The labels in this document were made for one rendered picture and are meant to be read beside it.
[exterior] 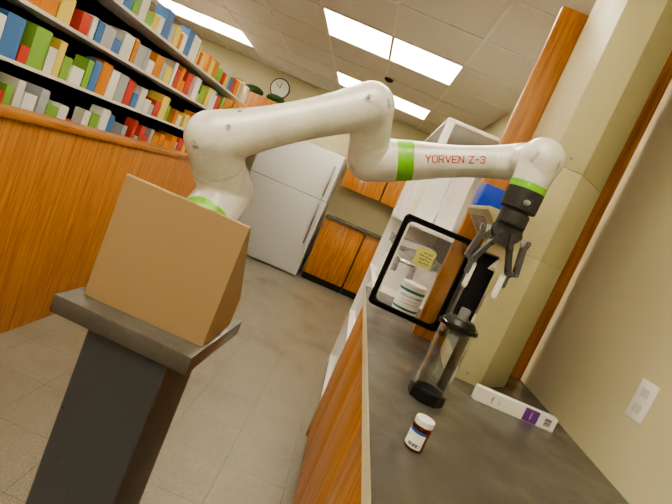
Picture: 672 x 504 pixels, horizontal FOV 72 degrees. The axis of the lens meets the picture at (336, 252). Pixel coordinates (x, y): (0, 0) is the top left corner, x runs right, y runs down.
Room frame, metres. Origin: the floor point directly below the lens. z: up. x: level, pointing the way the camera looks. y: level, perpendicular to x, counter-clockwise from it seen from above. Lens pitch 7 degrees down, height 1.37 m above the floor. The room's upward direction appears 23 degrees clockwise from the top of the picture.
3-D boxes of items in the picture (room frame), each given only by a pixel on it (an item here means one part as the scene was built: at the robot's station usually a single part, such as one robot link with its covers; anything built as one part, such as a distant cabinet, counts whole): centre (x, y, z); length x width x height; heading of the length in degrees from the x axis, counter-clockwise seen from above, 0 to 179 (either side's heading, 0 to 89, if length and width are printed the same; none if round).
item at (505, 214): (1.22, -0.39, 1.45); 0.08 x 0.07 x 0.09; 89
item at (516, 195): (1.21, -0.39, 1.52); 0.12 x 0.09 x 0.06; 179
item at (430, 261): (1.86, -0.35, 1.19); 0.30 x 0.01 x 0.40; 82
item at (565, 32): (1.91, -0.67, 1.64); 0.49 x 0.03 x 1.40; 89
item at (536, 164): (1.22, -0.38, 1.62); 0.13 x 0.11 x 0.14; 2
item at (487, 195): (1.78, -0.46, 1.56); 0.10 x 0.10 x 0.09; 89
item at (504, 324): (1.68, -0.64, 1.33); 0.32 x 0.25 x 0.77; 179
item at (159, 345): (1.06, 0.33, 0.92); 0.32 x 0.32 x 0.04; 86
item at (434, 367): (1.21, -0.38, 1.06); 0.11 x 0.11 x 0.21
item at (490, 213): (1.68, -0.46, 1.46); 0.32 x 0.12 x 0.10; 179
